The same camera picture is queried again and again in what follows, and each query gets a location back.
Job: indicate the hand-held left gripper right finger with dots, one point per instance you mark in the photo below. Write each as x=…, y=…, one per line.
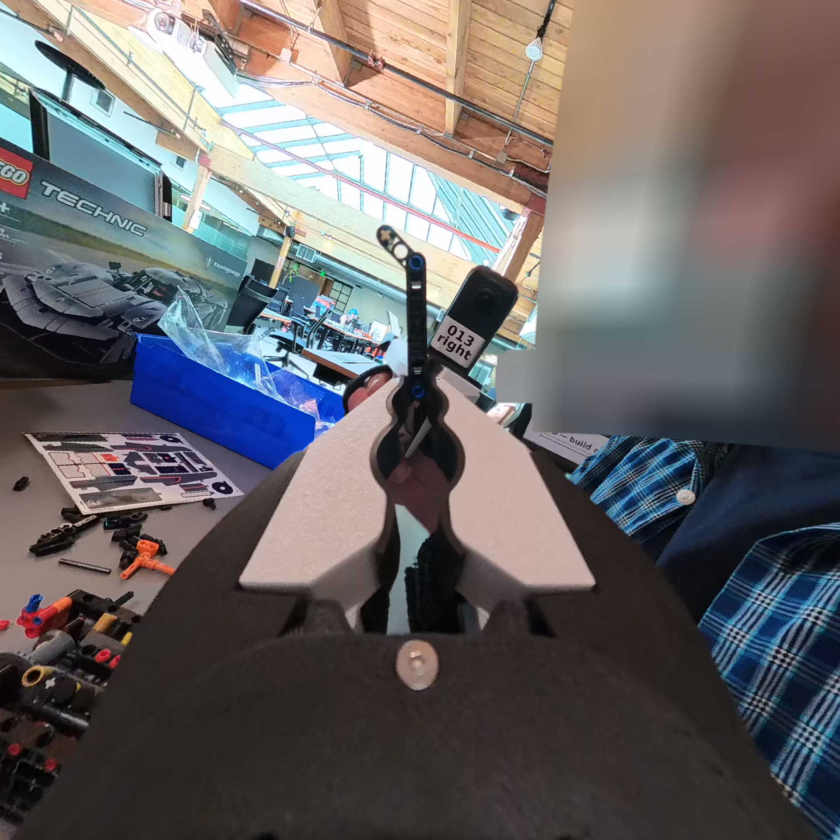
x=518, y=518

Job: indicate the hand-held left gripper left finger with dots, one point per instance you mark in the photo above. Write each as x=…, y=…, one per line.
x=315, y=518

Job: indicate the black lego gear rack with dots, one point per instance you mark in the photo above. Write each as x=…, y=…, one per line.
x=417, y=328

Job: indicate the orange lego connector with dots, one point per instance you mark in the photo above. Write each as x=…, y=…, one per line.
x=149, y=544

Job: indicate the black lego axle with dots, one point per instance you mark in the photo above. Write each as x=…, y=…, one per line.
x=84, y=565

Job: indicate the pile of black lego pieces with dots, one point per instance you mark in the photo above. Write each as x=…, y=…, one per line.
x=56, y=535

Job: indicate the lego car chassis assembly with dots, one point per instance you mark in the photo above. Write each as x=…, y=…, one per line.
x=52, y=689

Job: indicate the lego set box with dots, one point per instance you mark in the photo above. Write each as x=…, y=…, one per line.
x=98, y=262

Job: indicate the person's right hand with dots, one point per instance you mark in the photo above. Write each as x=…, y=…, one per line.
x=423, y=489

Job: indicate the white printed paper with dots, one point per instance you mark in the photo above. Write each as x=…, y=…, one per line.
x=558, y=449

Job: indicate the blue plastic bin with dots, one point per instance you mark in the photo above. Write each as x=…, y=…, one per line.
x=197, y=394

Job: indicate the sticker sheet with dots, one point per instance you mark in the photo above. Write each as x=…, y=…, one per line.
x=131, y=472

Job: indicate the black office chair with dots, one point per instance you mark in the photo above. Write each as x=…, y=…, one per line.
x=253, y=305

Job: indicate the dark blue undershirt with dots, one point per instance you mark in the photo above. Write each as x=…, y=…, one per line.
x=741, y=512

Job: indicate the clear plastic bag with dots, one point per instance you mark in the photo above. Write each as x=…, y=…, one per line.
x=197, y=328

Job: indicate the hanging light bulb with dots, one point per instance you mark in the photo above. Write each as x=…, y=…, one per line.
x=535, y=47

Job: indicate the plaid shirt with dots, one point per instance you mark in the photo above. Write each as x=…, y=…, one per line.
x=787, y=623

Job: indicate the black monitor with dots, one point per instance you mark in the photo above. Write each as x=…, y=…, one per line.
x=85, y=144

